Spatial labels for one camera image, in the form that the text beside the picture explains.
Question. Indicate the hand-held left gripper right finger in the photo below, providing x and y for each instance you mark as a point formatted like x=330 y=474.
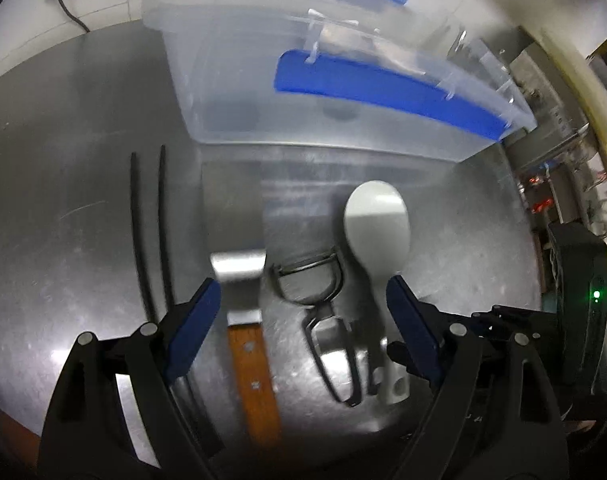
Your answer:
x=414 y=332

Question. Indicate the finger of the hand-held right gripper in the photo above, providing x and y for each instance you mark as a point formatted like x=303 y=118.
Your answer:
x=508 y=321

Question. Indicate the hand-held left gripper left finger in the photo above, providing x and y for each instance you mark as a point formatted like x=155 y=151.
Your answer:
x=192 y=332

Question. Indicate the black metal peeler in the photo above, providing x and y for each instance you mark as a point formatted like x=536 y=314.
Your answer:
x=328 y=340

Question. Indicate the white rice spoon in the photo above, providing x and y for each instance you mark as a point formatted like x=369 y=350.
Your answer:
x=378 y=230

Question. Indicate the clear plastic storage box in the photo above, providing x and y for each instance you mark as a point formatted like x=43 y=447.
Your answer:
x=293 y=75

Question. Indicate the cluttered metal rack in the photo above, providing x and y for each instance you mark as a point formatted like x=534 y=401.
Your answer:
x=553 y=125

